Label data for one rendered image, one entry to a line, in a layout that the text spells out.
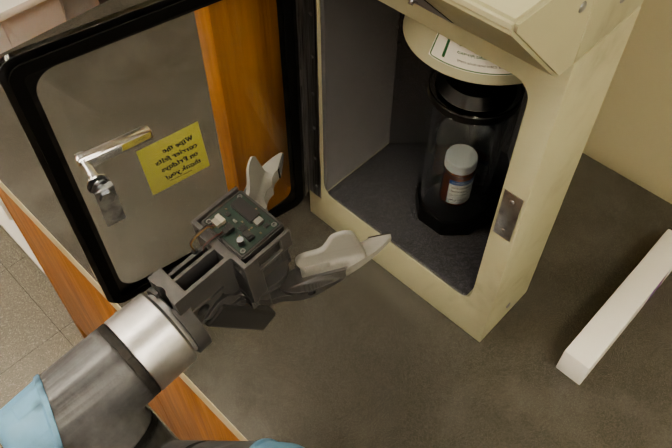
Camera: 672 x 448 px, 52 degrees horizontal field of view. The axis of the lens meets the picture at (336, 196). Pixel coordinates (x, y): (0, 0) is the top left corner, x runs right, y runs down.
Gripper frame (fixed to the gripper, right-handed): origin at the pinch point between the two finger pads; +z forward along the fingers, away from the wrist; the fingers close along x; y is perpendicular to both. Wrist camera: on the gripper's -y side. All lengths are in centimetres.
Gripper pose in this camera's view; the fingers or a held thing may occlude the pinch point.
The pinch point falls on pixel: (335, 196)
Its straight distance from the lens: 68.5
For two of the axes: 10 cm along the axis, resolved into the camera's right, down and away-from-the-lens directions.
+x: -7.2, -5.4, 4.5
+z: 6.9, -6.0, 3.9
